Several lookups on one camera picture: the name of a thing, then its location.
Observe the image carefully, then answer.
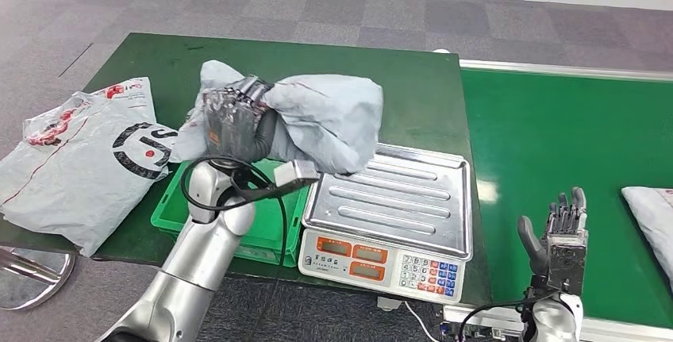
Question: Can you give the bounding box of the green plastic crate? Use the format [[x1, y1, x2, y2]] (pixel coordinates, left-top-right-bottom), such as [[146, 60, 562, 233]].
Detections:
[[151, 158, 311, 269]]

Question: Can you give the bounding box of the chrome round chair base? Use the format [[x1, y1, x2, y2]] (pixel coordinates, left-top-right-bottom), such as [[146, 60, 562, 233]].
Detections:
[[0, 245, 79, 312]]

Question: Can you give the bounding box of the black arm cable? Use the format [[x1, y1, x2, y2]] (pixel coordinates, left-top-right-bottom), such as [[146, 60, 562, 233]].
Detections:
[[458, 289, 559, 342], [179, 156, 319, 280]]

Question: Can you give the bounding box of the thin white cable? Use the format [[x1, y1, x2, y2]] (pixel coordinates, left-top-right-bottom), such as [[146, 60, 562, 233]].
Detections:
[[403, 301, 440, 342]]

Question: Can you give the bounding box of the grey parcel bold red print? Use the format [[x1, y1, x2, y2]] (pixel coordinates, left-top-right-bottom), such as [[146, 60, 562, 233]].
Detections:
[[621, 186, 673, 290]]

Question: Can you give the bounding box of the conveyor circuit board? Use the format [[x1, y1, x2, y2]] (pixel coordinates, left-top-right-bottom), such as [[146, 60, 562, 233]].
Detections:
[[441, 321, 521, 342]]

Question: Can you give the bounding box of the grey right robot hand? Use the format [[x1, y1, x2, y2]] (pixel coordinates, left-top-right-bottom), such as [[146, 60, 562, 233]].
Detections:
[[517, 186, 589, 278]]

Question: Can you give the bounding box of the white scale with steel tray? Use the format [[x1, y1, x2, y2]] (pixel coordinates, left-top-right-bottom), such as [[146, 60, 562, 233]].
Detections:
[[297, 142, 475, 305]]

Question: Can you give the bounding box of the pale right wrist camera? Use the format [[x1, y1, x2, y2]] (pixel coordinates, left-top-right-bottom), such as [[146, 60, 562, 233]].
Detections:
[[545, 230, 589, 298]]

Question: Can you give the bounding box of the large grey bag black logo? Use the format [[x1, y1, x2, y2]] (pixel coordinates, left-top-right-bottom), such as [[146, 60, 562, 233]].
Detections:
[[0, 76, 180, 258]]

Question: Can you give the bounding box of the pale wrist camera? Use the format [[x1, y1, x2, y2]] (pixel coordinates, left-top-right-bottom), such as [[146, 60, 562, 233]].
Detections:
[[273, 159, 321, 188], [545, 230, 589, 298]]

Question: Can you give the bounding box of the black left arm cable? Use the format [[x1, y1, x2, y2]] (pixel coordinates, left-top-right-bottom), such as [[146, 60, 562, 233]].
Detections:
[[179, 156, 319, 280]]

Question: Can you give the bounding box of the grey parcel faded red print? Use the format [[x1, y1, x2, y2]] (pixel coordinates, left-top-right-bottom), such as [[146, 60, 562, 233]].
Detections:
[[169, 59, 385, 176]]

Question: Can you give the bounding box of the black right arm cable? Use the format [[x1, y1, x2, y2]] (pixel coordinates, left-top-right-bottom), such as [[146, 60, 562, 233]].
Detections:
[[458, 289, 559, 342]]

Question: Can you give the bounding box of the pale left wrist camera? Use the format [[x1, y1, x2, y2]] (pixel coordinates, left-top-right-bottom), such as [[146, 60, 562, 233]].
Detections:
[[273, 159, 321, 188]]

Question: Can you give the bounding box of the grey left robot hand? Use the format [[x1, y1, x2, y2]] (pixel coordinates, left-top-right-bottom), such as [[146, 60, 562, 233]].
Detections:
[[201, 75, 279, 166]]

